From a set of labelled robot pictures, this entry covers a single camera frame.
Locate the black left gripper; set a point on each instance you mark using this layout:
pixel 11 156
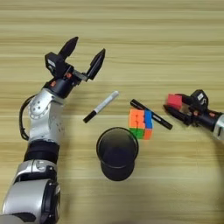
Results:
pixel 62 86

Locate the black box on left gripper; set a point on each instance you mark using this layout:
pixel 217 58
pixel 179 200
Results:
pixel 57 64

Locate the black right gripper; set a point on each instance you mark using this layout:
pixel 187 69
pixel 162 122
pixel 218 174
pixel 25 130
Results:
pixel 205 118

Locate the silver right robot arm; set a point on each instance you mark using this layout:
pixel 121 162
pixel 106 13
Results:
pixel 220 128

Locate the white marker with black cap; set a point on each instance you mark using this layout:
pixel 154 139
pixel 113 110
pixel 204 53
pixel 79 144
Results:
pixel 105 103

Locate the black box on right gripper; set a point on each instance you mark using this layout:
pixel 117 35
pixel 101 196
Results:
pixel 199 97

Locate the multicolour puzzle cube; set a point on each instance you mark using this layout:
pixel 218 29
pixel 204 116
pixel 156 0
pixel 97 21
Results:
pixel 140 122

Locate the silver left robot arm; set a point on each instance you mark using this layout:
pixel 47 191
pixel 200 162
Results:
pixel 45 116

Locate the red cube block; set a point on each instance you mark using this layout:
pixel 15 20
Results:
pixel 174 101

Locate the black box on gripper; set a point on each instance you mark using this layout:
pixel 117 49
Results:
pixel 199 97
pixel 57 64

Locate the black marker pen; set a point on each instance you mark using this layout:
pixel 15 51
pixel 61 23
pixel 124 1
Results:
pixel 151 114

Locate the black mesh pen cup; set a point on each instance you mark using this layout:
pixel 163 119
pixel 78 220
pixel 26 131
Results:
pixel 116 169

